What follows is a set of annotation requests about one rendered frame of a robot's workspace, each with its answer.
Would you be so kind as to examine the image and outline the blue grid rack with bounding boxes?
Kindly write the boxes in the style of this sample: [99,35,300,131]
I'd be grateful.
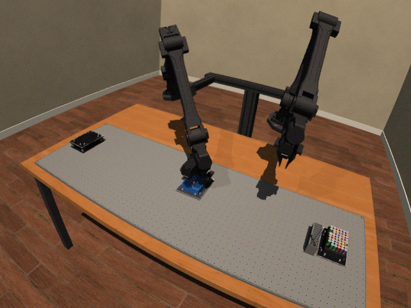
[181,175,204,196]

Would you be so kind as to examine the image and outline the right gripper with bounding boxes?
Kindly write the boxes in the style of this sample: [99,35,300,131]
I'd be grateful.
[194,167,214,187]

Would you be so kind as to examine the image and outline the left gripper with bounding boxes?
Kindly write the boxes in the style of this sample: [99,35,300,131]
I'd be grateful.
[274,137,304,169]

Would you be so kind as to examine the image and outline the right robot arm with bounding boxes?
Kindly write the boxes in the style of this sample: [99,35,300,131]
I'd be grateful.
[159,24,212,180]

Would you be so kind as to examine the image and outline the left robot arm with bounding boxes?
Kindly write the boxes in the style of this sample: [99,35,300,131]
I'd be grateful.
[270,11,341,160]

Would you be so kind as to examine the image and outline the white perforated base plate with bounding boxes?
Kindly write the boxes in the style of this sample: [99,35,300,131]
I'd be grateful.
[35,123,367,308]

